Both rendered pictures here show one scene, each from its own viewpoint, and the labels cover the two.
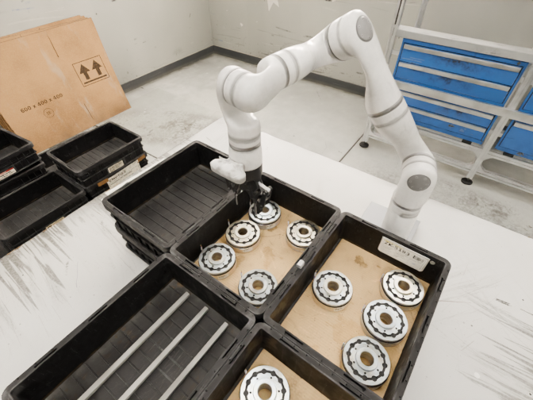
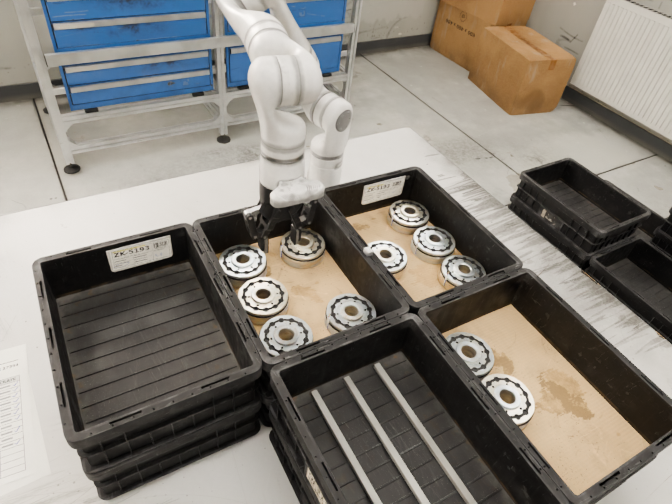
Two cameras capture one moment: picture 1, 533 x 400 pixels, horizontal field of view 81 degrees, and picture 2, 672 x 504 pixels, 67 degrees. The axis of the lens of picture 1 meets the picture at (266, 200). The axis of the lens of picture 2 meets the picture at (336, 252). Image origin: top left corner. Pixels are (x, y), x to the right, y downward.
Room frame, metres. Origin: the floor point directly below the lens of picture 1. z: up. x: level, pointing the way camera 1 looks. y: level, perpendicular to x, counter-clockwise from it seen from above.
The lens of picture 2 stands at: (0.24, 0.67, 1.64)
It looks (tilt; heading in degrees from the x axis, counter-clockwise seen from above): 43 degrees down; 289
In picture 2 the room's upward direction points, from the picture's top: 8 degrees clockwise
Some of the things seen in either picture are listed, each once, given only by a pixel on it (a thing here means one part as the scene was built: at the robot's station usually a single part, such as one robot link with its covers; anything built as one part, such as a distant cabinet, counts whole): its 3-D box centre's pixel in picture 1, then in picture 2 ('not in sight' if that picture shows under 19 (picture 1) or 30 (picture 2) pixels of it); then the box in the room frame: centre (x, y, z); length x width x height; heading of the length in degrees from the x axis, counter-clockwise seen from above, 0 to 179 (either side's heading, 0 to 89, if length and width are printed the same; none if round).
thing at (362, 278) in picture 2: (260, 242); (293, 284); (0.54, 0.02, 0.87); 0.40 x 0.30 x 0.11; 144
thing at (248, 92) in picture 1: (258, 84); (285, 68); (0.58, 0.02, 1.32); 0.14 x 0.09 x 0.07; 133
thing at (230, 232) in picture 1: (243, 232); (263, 296); (0.59, 0.07, 0.86); 0.10 x 0.10 x 0.01
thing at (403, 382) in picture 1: (362, 290); (415, 229); (0.37, -0.22, 0.92); 0.40 x 0.30 x 0.02; 144
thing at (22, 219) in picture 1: (48, 223); not in sight; (1.09, 1.17, 0.31); 0.40 x 0.30 x 0.34; 145
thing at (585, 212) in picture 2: not in sight; (560, 235); (-0.08, -1.18, 0.37); 0.40 x 0.30 x 0.45; 145
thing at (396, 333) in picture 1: (385, 320); (434, 240); (0.32, -0.28, 0.86); 0.10 x 0.10 x 0.01
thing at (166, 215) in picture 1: (187, 198); (145, 332); (0.72, 0.26, 0.87); 0.40 x 0.30 x 0.11; 144
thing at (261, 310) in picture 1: (260, 231); (295, 266); (0.54, 0.02, 0.92); 0.40 x 0.30 x 0.02; 144
